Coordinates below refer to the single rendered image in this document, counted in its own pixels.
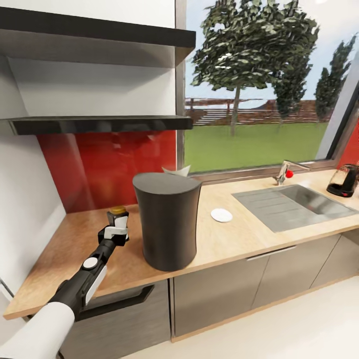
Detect bottle of coffee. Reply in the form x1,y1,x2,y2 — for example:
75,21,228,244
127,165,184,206
107,205,129,243

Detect saucer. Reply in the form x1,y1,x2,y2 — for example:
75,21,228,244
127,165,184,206
211,208,232,222

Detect electric kettle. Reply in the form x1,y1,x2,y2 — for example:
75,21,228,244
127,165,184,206
327,164,359,198

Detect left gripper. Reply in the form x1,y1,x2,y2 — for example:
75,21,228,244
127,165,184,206
98,232,126,253

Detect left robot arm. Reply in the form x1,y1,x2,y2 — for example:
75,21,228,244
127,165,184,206
0,225,129,359

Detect paper coffee filter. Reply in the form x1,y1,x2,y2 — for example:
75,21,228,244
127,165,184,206
164,165,191,177

